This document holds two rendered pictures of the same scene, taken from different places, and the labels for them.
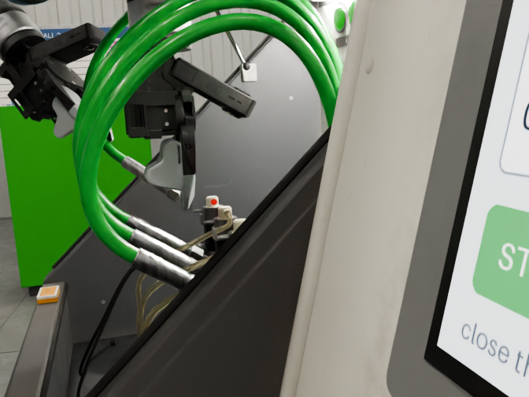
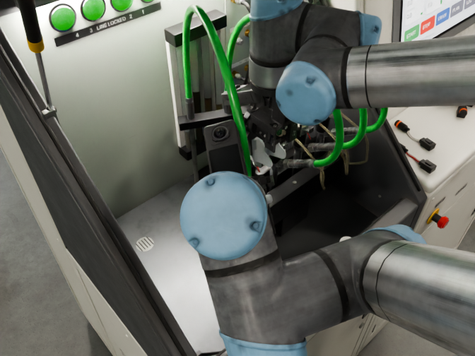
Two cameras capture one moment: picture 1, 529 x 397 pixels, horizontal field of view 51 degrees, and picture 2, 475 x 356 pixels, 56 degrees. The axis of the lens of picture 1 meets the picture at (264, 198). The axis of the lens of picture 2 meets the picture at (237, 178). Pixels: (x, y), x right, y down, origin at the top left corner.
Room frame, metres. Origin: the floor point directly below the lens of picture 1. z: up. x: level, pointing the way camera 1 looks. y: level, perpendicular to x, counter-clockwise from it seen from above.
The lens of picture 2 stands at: (1.04, 0.68, 1.75)
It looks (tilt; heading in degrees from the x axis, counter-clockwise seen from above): 45 degrees down; 244
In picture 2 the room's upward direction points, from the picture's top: straight up
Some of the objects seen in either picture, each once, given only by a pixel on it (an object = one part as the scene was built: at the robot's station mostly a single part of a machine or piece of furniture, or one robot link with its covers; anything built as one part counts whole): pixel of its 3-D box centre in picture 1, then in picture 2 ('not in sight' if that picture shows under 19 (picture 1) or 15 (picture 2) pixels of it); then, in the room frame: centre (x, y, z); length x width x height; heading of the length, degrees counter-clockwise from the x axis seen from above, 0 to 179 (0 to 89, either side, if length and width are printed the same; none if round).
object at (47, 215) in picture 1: (86, 190); not in sight; (4.17, 1.35, 0.65); 0.95 x 0.86 x 1.30; 106
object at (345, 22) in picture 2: not in sight; (336, 42); (0.65, 0.20, 1.42); 0.11 x 0.11 x 0.08; 41
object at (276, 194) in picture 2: not in sight; (282, 196); (0.60, 0.04, 0.91); 0.34 x 0.10 x 0.15; 15
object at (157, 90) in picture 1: (159, 90); (272, 109); (0.70, 0.12, 1.27); 0.09 x 0.08 x 0.12; 106
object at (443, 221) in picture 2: not in sight; (439, 220); (0.21, 0.22, 0.80); 0.05 x 0.04 x 0.05; 15
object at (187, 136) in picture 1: (185, 139); not in sight; (0.69, 0.09, 1.21); 0.05 x 0.02 x 0.09; 16
